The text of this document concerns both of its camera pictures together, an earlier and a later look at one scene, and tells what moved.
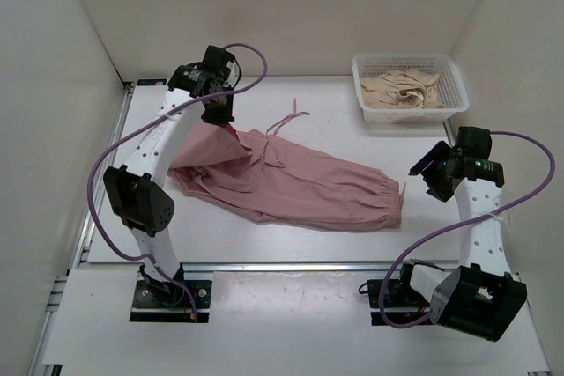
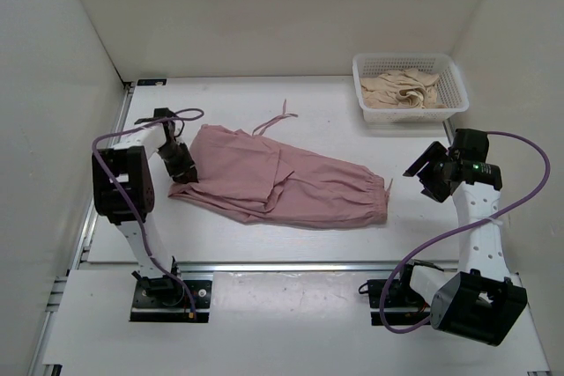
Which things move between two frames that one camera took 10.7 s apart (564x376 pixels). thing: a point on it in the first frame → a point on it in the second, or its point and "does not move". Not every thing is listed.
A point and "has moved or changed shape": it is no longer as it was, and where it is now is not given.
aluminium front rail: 285,266 does not move
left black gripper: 222,119 → 179,171
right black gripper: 437,154 does not move
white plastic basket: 409,87 does not move
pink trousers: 274,175 has moved or changed shape
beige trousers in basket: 410,88 does not move
